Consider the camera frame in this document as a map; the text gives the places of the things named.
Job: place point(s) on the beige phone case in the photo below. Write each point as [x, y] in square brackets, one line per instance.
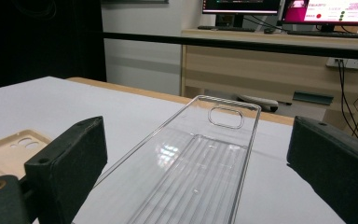
[3, 155]

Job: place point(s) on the black curtain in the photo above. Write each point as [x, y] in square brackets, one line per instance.
[37, 40]

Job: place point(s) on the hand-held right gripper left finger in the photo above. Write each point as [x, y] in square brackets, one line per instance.
[65, 161]

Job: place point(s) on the black horizontal frame bar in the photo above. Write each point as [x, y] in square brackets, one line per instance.
[230, 43]

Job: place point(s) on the black computer mouse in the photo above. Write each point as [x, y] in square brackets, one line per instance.
[269, 30]

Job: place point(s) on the black keyboard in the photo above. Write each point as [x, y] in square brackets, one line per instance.
[227, 29]
[329, 34]

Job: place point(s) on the clear plastic phone case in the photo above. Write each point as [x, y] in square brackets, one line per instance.
[199, 174]

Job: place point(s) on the dark grey desk bracket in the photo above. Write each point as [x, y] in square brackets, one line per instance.
[312, 98]

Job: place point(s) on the dark screen monitor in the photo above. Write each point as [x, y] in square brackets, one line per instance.
[239, 4]

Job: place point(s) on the light wooden desk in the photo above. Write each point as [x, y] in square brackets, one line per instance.
[245, 73]

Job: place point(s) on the pink and white screen monitor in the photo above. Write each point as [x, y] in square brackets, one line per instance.
[329, 12]

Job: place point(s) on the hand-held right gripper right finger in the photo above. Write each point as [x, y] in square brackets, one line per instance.
[338, 168]

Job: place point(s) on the white power strip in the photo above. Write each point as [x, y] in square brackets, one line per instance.
[352, 63]

